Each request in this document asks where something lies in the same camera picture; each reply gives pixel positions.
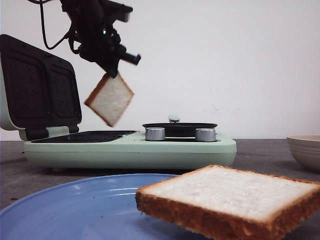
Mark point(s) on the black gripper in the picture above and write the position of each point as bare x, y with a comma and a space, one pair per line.
92, 36

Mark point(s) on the white bread slice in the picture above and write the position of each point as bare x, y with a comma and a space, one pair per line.
224, 203
110, 98

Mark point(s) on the mint green sandwich maker lid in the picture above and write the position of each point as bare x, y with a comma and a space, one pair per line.
39, 94

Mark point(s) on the beige ceramic bowl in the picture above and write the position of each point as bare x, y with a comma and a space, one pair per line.
305, 149

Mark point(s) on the mint green breakfast maker base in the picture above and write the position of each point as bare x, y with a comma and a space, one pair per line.
113, 149

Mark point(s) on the left silver control knob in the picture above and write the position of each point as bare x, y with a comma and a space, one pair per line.
155, 134

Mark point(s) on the silver control knob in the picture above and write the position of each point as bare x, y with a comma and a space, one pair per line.
205, 135
155, 134

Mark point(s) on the black round frying pan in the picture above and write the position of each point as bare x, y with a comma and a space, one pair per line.
180, 129

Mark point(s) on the right silver control knob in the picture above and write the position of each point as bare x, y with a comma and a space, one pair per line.
205, 135

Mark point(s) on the blue round plate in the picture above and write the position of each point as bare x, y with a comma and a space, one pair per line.
98, 208

